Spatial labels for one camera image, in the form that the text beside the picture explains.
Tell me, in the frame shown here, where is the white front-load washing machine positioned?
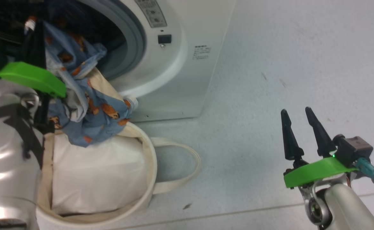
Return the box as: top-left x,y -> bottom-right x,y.
45,0 -> 237,123

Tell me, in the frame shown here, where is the grey warning label sticker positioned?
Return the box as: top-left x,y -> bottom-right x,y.
134,0 -> 168,28

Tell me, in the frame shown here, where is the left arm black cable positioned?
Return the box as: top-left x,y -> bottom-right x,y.
0,102 -> 45,170

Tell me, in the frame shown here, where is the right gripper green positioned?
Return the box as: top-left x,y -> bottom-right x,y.
280,107 -> 359,189

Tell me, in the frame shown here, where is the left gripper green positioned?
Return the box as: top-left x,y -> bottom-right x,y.
0,19 -> 67,134

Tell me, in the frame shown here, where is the blue bear-print garment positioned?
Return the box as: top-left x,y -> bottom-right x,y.
42,21 -> 133,148

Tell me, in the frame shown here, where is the cream canvas laundry basket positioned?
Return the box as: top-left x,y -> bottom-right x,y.
35,67 -> 202,230

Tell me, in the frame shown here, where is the right arm teal-plug cable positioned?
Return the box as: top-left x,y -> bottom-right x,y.
354,157 -> 374,197

